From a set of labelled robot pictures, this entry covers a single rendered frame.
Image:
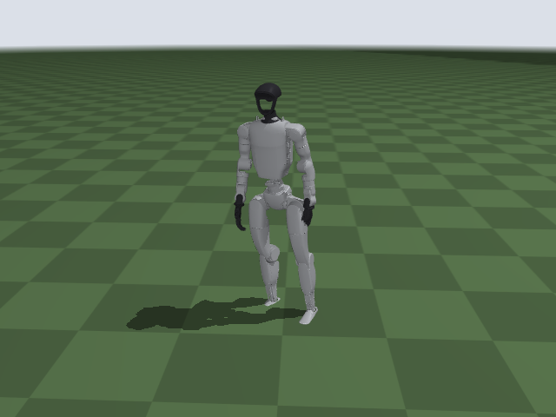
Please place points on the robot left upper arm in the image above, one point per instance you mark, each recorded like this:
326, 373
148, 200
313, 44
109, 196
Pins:
297, 133

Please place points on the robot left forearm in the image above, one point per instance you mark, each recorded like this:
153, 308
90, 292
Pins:
308, 183

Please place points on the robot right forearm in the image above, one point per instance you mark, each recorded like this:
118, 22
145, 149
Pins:
241, 185

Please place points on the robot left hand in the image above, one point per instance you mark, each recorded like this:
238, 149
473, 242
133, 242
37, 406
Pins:
307, 213

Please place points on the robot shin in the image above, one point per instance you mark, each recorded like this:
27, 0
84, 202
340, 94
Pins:
307, 281
269, 272

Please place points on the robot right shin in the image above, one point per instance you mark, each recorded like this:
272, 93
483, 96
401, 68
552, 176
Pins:
269, 272

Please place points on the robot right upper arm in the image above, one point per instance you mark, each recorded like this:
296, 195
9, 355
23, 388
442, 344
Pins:
245, 163

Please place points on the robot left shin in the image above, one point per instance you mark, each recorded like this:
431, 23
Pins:
307, 281

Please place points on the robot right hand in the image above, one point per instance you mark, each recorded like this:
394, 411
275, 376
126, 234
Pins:
238, 211

